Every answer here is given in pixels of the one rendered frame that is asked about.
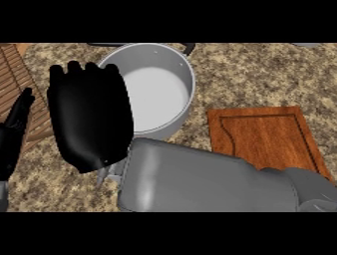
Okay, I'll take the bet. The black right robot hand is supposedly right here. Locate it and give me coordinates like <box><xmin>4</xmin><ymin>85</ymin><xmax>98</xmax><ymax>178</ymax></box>
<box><xmin>45</xmin><ymin>60</ymin><xmax>137</xmax><ymax>174</ymax></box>

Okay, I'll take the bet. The grey metal pot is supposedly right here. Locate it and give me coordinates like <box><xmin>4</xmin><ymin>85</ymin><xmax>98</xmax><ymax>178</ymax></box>
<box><xmin>87</xmin><ymin>42</ymin><xmax>196</xmax><ymax>141</ymax></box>

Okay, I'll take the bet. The brown slatted wooden rack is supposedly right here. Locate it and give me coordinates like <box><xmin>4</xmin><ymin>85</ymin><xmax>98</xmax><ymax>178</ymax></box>
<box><xmin>0</xmin><ymin>43</ymin><xmax>55</xmax><ymax>144</ymax></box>

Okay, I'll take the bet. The brown wooden cutting board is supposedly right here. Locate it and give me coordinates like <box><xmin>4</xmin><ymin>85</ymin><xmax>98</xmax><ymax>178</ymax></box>
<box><xmin>205</xmin><ymin>106</ymin><xmax>335</xmax><ymax>183</ymax></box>

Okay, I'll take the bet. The pale grey flat object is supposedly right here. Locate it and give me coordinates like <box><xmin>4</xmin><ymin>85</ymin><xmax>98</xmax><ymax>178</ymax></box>
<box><xmin>291</xmin><ymin>42</ymin><xmax>323</xmax><ymax>48</ymax></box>

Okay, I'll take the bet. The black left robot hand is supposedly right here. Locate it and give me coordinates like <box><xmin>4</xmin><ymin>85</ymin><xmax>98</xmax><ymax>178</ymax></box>
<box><xmin>0</xmin><ymin>87</ymin><xmax>36</xmax><ymax>186</ymax></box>

